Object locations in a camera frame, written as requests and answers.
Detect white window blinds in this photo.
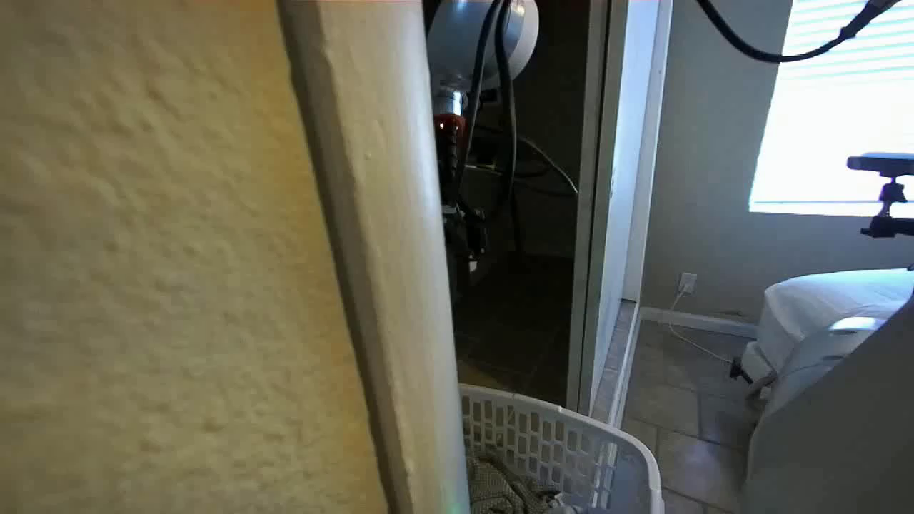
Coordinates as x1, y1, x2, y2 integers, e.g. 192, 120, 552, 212
746, 0, 914, 220

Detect white door frame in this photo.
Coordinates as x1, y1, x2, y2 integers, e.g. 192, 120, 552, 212
565, 0, 676, 427

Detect white baseboard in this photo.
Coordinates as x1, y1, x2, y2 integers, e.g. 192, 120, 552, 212
637, 303, 762, 340

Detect gray crumpled cloth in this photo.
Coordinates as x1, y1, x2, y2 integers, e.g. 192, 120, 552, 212
466, 452, 577, 514

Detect black stereo camera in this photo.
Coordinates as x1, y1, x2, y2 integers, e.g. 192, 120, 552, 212
844, 152, 914, 179

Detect white plastic laundry basket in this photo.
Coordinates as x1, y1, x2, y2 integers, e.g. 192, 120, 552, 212
456, 383, 669, 514

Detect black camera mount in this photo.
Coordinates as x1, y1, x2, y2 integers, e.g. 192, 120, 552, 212
860, 175, 914, 242

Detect black hanging cable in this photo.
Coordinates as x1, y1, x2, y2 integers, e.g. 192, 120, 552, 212
693, 0, 903, 66

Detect cream painted door trim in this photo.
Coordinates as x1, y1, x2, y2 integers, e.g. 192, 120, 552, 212
276, 0, 475, 514

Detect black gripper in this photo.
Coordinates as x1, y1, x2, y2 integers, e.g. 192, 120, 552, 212
437, 188, 495, 280

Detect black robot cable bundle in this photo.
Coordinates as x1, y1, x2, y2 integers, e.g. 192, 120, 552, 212
452, 0, 582, 255

